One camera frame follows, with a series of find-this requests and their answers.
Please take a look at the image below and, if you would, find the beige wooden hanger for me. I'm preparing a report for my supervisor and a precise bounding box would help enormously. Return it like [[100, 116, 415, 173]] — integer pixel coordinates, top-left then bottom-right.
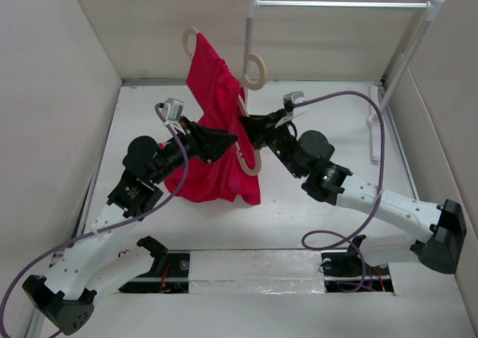
[[181, 27, 266, 177]]

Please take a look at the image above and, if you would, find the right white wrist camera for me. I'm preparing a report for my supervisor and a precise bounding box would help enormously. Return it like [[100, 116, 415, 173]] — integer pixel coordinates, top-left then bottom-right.
[[275, 91, 307, 128]]

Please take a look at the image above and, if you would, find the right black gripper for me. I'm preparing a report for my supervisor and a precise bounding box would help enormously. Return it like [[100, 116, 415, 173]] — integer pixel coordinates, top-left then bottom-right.
[[240, 107, 304, 178]]

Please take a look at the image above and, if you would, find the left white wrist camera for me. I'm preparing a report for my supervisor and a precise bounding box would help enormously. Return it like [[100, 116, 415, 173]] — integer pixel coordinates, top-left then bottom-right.
[[158, 98, 184, 123]]

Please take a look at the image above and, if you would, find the red t shirt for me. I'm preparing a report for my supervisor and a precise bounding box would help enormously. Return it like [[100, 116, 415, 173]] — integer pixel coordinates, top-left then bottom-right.
[[177, 33, 261, 205]]

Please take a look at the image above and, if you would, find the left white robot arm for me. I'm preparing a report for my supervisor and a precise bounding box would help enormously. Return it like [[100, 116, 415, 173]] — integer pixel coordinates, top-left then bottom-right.
[[22, 116, 238, 336]]

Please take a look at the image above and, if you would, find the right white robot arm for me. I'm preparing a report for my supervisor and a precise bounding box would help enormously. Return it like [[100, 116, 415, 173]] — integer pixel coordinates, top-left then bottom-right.
[[239, 109, 467, 275]]

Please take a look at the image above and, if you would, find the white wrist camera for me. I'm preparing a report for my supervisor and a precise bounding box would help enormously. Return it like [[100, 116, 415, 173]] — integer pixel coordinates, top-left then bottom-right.
[[275, 91, 307, 128], [158, 98, 184, 123]]

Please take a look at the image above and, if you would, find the white metal clothes rack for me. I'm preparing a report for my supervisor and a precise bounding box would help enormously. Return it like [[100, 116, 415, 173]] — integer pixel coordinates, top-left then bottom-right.
[[244, 0, 447, 164]]

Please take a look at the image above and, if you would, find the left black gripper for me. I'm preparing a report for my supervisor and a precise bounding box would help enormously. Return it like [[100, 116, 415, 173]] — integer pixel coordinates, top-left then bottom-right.
[[150, 116, 238, 185]]

